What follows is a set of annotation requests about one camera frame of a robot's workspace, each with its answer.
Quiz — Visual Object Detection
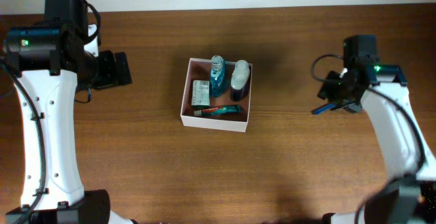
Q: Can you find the blue disposable razor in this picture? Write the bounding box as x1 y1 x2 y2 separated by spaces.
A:
311 103 339 115

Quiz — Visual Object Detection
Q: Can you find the green soap box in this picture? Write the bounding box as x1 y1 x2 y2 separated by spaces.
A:
191 80 211 108

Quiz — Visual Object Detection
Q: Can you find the purple bottle with white cap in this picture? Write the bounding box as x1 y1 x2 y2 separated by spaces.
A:
230 60 251 101

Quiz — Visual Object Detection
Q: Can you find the teal mouthwash bottle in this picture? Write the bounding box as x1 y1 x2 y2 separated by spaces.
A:
210 55 225 97

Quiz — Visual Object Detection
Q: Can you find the teal toothpaste tube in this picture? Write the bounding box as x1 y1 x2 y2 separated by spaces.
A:
193 105 242 117

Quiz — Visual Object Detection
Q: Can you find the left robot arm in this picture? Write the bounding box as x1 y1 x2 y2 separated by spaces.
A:
1 0 132 223

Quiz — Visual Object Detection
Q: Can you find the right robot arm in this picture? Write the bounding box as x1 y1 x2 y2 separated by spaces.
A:
312 35 435 224

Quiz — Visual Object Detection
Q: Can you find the white open cardboard box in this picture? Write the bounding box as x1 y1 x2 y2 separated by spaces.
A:
180 58 252 132

